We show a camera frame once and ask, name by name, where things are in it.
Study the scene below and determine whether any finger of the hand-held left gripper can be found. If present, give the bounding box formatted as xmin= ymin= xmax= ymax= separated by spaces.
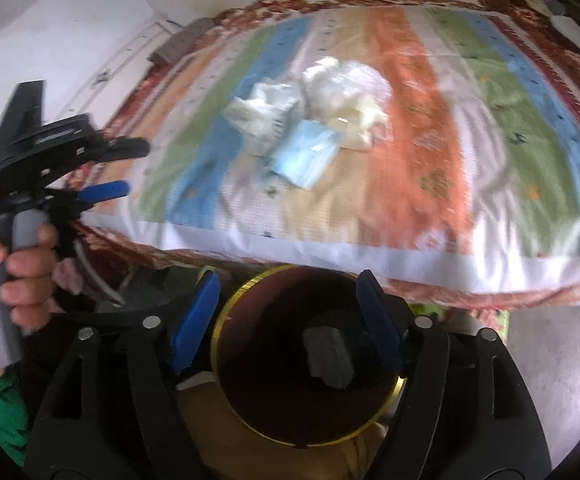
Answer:
xmin=44 ymin=180 xmax=131 ymax=224
xmin=90 ymin=137 xmax=151 ymax=163

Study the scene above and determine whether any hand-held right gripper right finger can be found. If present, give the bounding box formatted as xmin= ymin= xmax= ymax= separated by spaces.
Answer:
xmin=359 ymin=269 xmax=554 ymax=480

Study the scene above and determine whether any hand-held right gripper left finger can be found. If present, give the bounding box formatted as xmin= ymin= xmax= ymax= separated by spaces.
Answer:
xmin=24 ymin=270 xmax=221 ymax=480

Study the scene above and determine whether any brown bin with gold rim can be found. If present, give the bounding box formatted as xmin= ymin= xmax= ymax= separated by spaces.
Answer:
xmin=177 ymin=266 xmax=409 ymax=480

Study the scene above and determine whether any white paper packet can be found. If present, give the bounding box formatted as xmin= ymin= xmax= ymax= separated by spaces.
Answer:
xmin=225 ymin=80 xmax=303 ymax=139

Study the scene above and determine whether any clear plastic bag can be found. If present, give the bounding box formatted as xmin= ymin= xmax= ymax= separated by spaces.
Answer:
xmin=302 ymin=57 xmax=393 ymax=122

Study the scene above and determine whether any person's left hand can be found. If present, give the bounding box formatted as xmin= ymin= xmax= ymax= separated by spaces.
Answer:
xmin=0 ymin=222 xmax=61 ymax=377

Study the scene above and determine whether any grey crumpled wad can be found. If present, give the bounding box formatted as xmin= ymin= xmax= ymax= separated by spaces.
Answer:
xmin=302 ymin=327 xmax=356 ymax=390

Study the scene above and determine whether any grey rectangular object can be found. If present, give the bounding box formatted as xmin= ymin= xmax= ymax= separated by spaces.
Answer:
xmin=149 ymin=17 xmax=217 ymax=67

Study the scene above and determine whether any striped colourful blanket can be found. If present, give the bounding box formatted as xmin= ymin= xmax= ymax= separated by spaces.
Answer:
xmin=77 ymin=7 xmax=580 ymax=297

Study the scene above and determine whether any blue face mask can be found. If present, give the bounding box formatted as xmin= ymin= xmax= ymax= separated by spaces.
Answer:
xmin=269 ymin=120 xmax=343 ymax=191

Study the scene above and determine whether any cream crumpled wrapper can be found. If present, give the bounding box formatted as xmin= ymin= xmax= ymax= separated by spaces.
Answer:
xmin=320 ymin=99 xmax=389 ymax=152

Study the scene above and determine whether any white cable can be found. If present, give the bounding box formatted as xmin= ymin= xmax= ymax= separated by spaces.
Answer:
xmin=71 ymin=239 xmax=126 ymax=307

